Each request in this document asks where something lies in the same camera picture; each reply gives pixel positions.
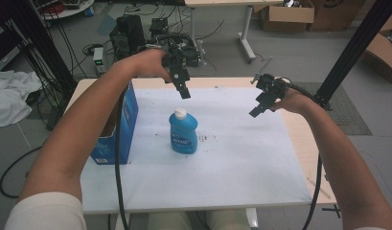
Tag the person's legs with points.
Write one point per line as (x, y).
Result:
(184, 220)

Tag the round white table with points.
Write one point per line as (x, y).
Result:
(67, 9)

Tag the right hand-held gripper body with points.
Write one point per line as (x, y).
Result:
(270, 89)

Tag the white desk with metal leg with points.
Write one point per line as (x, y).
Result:
(246, 28)

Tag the black computer case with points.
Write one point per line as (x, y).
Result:
(128, 35)

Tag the brown cardboard box with flap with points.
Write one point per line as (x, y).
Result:
(382, 54)

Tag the open brown cardboard box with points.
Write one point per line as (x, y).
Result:
(288, 16)

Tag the blue cardboard box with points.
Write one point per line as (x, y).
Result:
(128, 124)

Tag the grey floor mat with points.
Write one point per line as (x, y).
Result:
(343, 111)

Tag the white table mat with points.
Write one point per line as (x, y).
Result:
(235, 159)

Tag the large brown cardboard box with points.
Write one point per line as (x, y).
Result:
(334, 16)

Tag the person's right hand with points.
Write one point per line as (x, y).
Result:
(292, 100)

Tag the person's white left sleeve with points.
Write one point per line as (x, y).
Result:
(46, 212)

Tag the blue bottle with white cap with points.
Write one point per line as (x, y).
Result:
(183, 134)

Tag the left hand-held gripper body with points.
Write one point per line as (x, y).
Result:
(179, 60)

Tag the small white power supply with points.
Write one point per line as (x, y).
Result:
(98, 59)

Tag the black metal frame post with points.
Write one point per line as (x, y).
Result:
(353, 48)

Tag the person's left hand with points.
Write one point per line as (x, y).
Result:
(150, 65)

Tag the white cloth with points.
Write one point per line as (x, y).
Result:
(10, 96)

